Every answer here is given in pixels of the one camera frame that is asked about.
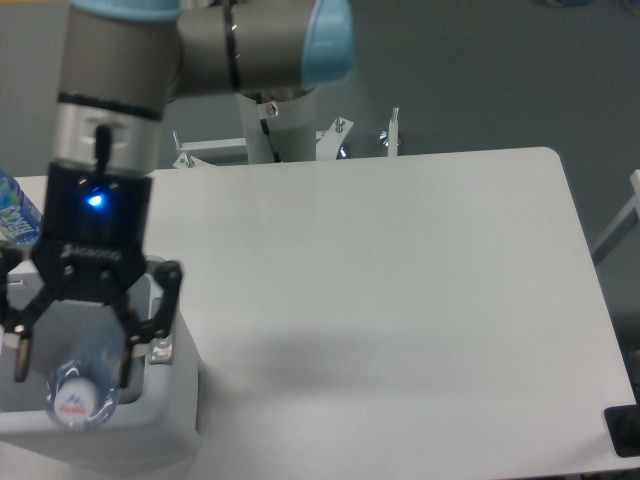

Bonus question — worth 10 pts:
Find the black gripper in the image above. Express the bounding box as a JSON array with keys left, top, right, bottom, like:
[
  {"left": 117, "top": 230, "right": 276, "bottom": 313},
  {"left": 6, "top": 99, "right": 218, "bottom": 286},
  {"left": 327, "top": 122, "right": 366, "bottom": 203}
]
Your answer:
[{"left": 1, "top": 162, "right": 182, "bottom": 388}]

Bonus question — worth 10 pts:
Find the white left mounting bracket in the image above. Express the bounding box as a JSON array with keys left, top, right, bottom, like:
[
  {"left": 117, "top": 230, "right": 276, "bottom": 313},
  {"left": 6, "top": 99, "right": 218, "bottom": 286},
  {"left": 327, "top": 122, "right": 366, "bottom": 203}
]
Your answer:
[{"left": 172, "top": 130, "right": 247, "bottom": 169}]

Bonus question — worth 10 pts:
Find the white frame at right edge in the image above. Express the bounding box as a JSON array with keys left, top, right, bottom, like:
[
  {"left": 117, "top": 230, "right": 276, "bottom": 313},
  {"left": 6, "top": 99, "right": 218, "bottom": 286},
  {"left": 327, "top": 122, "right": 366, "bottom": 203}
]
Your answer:
[{"left": 591, "top": 170, "right": 639, "bottom": 266}]

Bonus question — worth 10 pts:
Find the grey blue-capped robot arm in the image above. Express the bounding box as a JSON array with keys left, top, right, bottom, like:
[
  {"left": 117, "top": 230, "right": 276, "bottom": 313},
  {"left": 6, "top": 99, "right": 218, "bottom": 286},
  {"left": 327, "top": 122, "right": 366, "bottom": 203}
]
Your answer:
[{"left": 1, "top": 1, "right": 355, "bottom": 387}]

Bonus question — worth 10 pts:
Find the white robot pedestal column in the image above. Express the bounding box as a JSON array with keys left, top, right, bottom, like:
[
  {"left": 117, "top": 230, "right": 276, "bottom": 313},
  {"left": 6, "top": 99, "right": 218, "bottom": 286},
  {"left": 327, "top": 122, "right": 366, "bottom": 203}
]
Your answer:
[{"left": 235, "top": 88, "right": 317, "bottom": 164}]

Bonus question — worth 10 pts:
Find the white plastic trash can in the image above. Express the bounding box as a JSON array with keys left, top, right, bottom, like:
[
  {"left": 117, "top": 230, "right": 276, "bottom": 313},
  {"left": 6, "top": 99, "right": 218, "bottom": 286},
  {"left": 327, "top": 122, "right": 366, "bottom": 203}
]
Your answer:
[{"left": 0, "top": 255, "right": 204, "bottom": 471}]

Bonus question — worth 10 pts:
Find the black device at table edge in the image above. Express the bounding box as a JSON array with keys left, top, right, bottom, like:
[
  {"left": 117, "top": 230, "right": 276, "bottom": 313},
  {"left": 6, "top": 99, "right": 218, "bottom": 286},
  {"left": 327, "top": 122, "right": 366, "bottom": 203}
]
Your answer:
[{"left": 604, "top": 404, "right": 639, "bottom": 458}]

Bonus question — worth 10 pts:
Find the black pedestal cable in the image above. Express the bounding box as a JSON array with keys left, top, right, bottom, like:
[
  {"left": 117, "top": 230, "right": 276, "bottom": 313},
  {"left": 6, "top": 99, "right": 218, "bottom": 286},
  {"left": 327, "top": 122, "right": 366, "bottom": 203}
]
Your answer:
[{"left": 254, "top": 92, "right": 283, "bottom": 164}]

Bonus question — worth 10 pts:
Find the blue labelled water bottle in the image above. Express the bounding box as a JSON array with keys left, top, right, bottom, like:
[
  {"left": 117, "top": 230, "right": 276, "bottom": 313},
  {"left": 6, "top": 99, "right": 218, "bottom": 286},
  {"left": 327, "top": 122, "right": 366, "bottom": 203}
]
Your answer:
[{"left": 1, "top": 171, "right": 42, "bottom": 247}]

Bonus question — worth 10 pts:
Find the clear plastic bottle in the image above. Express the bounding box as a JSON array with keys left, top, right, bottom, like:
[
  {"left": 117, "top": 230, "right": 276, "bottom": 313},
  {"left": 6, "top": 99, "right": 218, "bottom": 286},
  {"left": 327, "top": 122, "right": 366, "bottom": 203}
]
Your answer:
[{"left": 45, "top": 321, "right": 125, "bottom": 431}]

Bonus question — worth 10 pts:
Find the white middle mounting bracket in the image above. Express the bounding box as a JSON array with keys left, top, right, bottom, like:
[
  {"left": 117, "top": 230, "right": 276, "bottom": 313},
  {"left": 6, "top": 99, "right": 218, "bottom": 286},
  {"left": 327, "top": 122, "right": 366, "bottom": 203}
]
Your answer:
[{"left": 316, "top": 117, "right": 354, "bottom": 161}]

